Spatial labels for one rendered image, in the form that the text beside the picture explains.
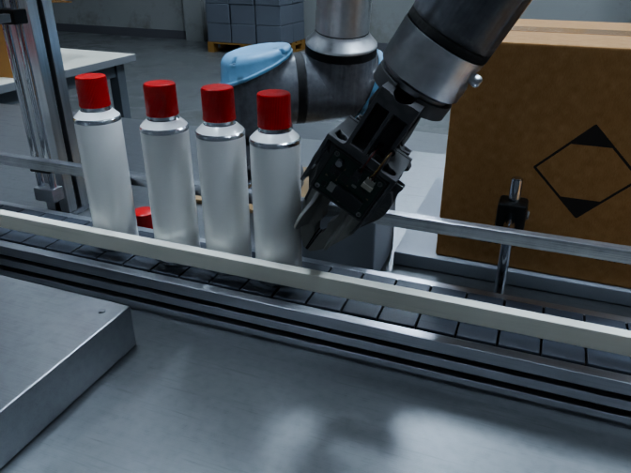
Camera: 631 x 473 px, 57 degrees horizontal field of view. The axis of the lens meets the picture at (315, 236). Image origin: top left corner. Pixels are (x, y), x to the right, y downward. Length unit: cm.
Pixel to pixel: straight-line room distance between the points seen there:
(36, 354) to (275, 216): 26
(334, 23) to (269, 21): 658
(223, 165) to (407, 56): 23
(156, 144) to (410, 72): 29
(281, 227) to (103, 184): 22
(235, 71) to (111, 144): 31
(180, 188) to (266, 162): 12
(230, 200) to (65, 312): 20
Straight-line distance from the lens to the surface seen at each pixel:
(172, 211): 66
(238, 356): 62
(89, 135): 70
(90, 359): 61
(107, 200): 72
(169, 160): 64
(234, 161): 61
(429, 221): 60
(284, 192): 59
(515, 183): 64
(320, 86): 95
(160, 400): 59
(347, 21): 94
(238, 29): 774
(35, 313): 66
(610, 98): 70
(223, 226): 63
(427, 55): 47
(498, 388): 59
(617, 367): 59
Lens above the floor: 121
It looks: 26 degrees down
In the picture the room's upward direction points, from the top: straight up
